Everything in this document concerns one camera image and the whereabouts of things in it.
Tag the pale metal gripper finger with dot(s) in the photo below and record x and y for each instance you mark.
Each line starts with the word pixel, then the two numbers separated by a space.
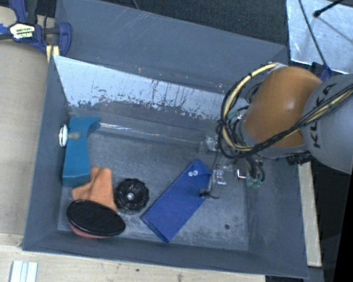
pixel 220 176
pixel 210 143

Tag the blue flat box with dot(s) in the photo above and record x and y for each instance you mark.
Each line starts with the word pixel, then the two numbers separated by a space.
pixel 176 201

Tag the black ribbed round lid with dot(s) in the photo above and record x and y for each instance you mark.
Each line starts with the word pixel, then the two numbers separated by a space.
pixel 131 196

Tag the grey metal bin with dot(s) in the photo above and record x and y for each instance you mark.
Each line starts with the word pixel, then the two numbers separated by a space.
pixel 166 47

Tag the orange cloth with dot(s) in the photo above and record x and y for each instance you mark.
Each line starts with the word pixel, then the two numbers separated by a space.
pixel 99 187

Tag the black oval disc red base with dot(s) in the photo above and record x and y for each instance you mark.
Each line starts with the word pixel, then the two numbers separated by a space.
pixel 95 219

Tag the teal notched block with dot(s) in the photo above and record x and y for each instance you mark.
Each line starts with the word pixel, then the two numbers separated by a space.
pixel 76 156

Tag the white round knob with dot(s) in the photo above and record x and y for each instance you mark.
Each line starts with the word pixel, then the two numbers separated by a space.
pixel 63 135

